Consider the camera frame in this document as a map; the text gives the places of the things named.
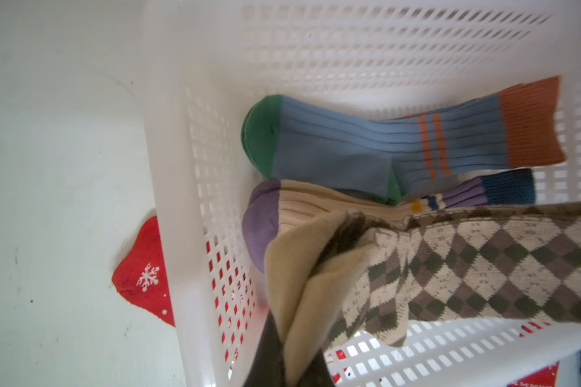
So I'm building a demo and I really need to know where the white plastic basket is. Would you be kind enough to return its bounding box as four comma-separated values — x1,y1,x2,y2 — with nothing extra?
143,1,581,386

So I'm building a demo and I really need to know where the blue striped sock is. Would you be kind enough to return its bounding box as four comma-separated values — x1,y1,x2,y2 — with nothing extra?
240,76,566,204

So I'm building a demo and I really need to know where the red christmas sock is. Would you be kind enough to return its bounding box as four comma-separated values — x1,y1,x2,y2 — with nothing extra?
111,216,175,327
508,362,559,387

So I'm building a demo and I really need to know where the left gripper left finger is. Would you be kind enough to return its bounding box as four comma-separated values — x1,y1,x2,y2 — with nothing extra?
243,313,286,387

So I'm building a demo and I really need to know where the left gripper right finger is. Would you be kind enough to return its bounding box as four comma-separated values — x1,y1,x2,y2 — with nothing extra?
309,355,334,387

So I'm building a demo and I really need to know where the brown argyle sock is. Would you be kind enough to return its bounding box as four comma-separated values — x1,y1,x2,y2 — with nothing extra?
264,211,388,386
324,203,581,348

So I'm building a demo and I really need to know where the beige purple sock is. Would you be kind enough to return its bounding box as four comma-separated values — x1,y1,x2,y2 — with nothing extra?
249,169,536,215
242,180,413,273

